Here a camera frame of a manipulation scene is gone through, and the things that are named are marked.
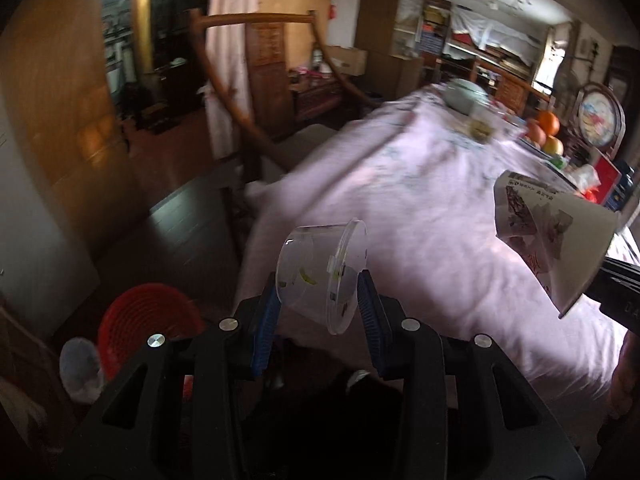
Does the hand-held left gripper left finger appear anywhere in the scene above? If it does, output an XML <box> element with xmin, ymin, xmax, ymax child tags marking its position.
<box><xmin>55</xmin><ymin>272</ymin><xmax>281</xmax><ymax>480</ymax></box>

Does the person's right hand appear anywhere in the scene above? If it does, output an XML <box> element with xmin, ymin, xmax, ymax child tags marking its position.
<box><xmin>605</xmin><ymin>332</ymin><xmax>640</xmax><ymax>421</ymax></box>

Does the clear plastic cup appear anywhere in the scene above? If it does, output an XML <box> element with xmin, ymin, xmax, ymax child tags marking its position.
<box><xmin>275</xmin><ymin>217</ymin><xmax>368</xmax><ymax>336</ymax></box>

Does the tall glass-door wooden cabinet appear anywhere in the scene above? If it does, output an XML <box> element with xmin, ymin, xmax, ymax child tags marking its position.
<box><xmin>355</xmin><ymin>0</ymin><xmax>427</xmax><ymax>101</ymax></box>

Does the red plastic basket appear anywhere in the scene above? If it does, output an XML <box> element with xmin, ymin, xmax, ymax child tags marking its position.
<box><xmin>97</xmin><ymin>282</ymin><xmax>206</xmax><ymax>381</ymax></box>

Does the cardboard box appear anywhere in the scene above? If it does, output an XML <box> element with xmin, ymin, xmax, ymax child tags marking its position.
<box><xmin>325</xmin><ymin>45</ymin><xmax>368</xmax><ymax>76</ymax></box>

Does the white paper cup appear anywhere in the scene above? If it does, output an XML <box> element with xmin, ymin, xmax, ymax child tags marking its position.
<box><xmin>492</xmin><ymin>170</ymin><xmax>621</xmax><ymax>320</ymax></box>

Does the white dust cloth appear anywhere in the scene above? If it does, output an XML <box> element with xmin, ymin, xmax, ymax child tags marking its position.
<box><xmin>450</xmin><ymin>7</ymin><xmax>551</xmax><ymax>53</ymax></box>

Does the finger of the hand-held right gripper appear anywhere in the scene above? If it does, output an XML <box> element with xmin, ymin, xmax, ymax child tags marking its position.
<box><xmin>601</xmin><ymin>255</ymin><xmax>640</xmax><ymax>281</ymax></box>

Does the glass cup with tea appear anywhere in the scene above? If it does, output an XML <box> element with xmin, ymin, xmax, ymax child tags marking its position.
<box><xmin>467</xmin><ymin>112</ymin><xmax>496</xmax><ymax>143</ymax></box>

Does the red flat box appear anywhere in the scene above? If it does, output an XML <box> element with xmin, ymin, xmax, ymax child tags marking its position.
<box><xmin>592</xmin><ymin>152</ymin><xmax>622</xmax><ymax>206</ymax></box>

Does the white red floral curtain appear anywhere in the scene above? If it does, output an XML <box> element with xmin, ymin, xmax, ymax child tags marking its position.
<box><xmin>205</xmin><ymin>0</ymin><xmax>262</xmax><ymax>161</ymax></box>

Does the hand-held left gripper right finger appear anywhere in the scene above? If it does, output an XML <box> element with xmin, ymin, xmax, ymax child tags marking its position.
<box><xmin>356</xmin><ymin>270</ymin><xmax>586</xmax><ymax>480</ymax></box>

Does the cluttered shelving unit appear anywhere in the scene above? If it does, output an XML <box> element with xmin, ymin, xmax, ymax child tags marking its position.
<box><xmin>425</xmin><ymin>0</ymin><xmax>556</xmax><ymax>86</ymax></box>

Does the round embroidered table screen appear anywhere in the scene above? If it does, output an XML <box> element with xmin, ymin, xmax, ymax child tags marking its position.
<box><xmin>570</xmin><ymin>82</ymin><xmax>627</xmax><ymax>161</ymax></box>

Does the white plastic bag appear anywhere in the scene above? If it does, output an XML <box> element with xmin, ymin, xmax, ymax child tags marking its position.
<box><xmin>567</xmin><ymin>164</ymin><xmax>601</xmax><ymax>191</ymax></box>

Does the pale green lidded pot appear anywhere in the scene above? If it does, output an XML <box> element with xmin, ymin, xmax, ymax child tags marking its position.
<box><xmin>445</xmin><ymin>78</ymin><xmax>488</xmax><ymax>111</ymax></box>

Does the carved wooden chair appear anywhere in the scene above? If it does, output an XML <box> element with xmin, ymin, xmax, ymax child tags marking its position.
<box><xmin>475</xmin><ymin>57</ymin><xmax>556</xmax><ymax>116</ymax></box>

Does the curved wooden armchair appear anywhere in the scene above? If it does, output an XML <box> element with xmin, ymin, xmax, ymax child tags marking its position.
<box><xmin>187</xmin><ymin>10</ymin><xmax>386</xmax><ymax>196</ymax></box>

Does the dark blue pill bottle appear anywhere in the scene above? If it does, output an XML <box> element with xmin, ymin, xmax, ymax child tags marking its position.
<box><xmin>609</xmin><ymin>160</ymin><xmax>636</xmax><ymax>211</ymax></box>

